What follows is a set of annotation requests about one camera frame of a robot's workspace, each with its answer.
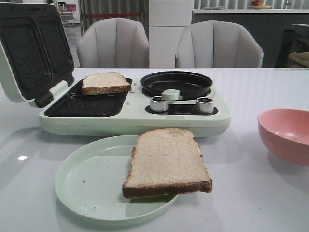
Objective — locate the bread slice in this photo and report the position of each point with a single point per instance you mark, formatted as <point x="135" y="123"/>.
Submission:
<point x="105" y="83"/>
<point x="166" y="161"/>

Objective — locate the pink plastic bowl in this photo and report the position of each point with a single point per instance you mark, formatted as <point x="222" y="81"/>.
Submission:
<point x="285" y="133"/>

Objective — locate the green breakfast maker lid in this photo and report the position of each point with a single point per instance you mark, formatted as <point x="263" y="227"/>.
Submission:
<point x="35" y="56"/>

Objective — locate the green breakfast maker base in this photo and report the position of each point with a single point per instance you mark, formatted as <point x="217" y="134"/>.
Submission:
<point x="128" y="113"/>

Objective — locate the left silver control knob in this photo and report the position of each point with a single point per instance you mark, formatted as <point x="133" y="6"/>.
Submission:
<point x="158" y="104"/>

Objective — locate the silver control knob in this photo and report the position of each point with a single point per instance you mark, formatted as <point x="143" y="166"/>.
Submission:
<point x="204" y="105"/>
<point x="158" y="104"/>

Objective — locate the black round frying pan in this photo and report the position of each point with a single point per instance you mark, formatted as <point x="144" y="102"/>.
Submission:
<point x="190" y="85"/>

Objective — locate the right silver control knob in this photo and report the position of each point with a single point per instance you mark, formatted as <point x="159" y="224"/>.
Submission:
<point x="204" y="105"/>

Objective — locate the left grey upholstered chair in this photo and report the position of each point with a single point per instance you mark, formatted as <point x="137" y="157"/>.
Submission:
<point x="114" y="43"/>

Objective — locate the grey upholstered chair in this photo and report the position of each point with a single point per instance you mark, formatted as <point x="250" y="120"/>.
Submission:
<point x="218" y="44"/>
<point x="114" y="43"/>

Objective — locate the light green round plate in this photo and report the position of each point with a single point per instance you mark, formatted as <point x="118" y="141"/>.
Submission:
<point x="89" y="183"/>

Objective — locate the right grey upholstered chair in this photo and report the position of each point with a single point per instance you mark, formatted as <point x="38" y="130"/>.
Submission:
<point x="218" y="44"/>

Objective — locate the white refrigerator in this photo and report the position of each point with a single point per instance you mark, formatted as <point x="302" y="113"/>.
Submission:
<point x="167" y="21"/>

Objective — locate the fruit bowl on counter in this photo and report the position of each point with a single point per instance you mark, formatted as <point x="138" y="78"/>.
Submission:
<point x="257" y="4"/>

